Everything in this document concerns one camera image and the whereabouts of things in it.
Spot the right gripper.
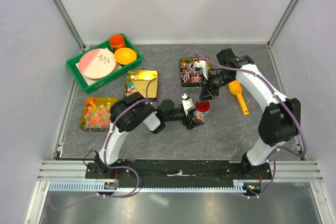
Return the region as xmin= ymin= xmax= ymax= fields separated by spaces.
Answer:
xmin=198 ymin=70 xmax=234 ymax=103

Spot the clear glass jar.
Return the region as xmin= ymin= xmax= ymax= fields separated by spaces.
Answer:
xmin=194 ymin=110 xmax=209 ymax=124

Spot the red round lid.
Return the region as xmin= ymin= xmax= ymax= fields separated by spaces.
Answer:
xmin=195 ymin=101 xmax=210 ymax=113

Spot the yellow plastic scoop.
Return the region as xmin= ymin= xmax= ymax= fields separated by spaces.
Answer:
xmin=228 ymin=80 xmax=249 ymax=115

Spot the tin of pastel star candies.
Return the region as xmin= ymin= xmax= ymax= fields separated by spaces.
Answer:
xmin=123 ymin=70 xmax=159 ymax=102

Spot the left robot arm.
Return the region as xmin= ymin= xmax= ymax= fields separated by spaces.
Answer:
xmin=94 ymin=92 xmax=203 ymax=178

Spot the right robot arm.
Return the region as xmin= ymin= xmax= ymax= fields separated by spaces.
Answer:
xmin=194 ymin=48 xmax=302 ymax=179

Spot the tin of bright star candies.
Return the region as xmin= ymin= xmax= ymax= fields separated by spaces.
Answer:
xmin=79 ymin=97 xmax=119 ymax=132

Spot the tin of lollipops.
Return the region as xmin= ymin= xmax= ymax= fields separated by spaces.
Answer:
xmin=179 ymin=57 xmax=213 ymax=88

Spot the orange plastic bowl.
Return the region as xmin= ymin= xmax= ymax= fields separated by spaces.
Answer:
xmin=114 ymin=47 xmax=137 ymax=66

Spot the orange plastic cup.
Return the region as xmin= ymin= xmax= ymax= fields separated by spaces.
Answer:
xmin=109 ymin=34 xmax=126 ymax=50

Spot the pink white plate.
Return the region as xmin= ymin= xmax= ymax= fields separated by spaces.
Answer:
xmin=76 ymin=48 xmax=120 ymax=80

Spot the green plastic tray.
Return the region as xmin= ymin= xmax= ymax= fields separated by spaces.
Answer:
xmin=66 ymin=34 xmax=142 ymax=93

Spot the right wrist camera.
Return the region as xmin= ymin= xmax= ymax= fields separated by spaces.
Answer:
xmin=193 ymin=60 xmax=208 ymax=80

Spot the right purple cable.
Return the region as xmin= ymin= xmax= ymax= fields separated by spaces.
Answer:
xmin=194 ymin=52 xmax=308 ymax=199

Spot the purple cable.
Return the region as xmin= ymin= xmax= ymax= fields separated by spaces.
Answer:
xmin=47 ymin=77 xmax=187 ymax=210
xmin=194 ymin=52 xmax=308 ymax=199

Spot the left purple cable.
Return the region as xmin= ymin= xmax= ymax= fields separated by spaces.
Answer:
xmin=47 ymin=77 xmax=187 ymax=210

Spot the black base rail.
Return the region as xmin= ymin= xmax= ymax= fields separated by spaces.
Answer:
xmin=85 ymin=159 xmax=272 ymax=189

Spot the grey cable duct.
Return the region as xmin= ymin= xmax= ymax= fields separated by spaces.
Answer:
xmin=49 ymin=180 xmax=261 ymax=193

